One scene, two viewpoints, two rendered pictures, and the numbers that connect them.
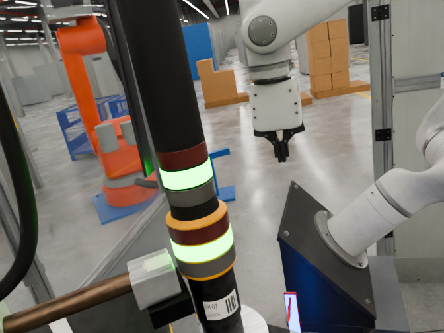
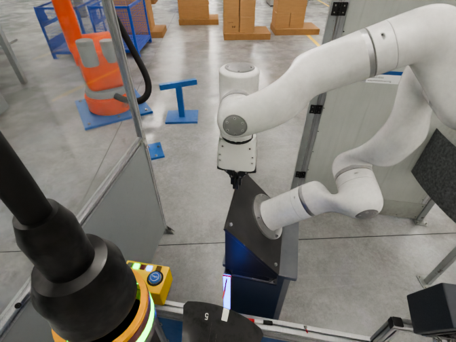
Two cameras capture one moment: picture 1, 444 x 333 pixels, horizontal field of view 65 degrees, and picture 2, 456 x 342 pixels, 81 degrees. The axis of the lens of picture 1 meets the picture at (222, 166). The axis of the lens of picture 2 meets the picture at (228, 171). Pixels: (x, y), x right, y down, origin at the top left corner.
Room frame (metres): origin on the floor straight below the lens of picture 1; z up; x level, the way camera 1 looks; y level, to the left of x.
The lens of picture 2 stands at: (0.15, -0.03, 1.94)
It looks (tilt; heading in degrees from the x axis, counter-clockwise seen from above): 41 degrees down; 352
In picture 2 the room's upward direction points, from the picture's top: straight up
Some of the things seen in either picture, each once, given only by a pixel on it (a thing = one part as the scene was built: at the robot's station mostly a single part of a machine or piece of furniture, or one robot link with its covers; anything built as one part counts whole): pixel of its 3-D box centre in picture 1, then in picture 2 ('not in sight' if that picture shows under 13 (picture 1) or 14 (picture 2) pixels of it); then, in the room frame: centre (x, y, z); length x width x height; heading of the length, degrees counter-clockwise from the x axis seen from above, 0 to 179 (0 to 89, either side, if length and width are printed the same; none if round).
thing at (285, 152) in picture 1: (289, 145); (242, 178); (0.69, -0.15, 1.44); 0.03 x 0.03 x 0.07; 72
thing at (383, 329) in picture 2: not in sight; (385, 333); (0.40, -0.59, 0.96); 0.03 x 0.03 x 0.20; 72
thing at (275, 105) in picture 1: (275, 102); (237, 149); (0.70, -0.13, 1.54); 0.10 x 0.07 x 0.11; 72
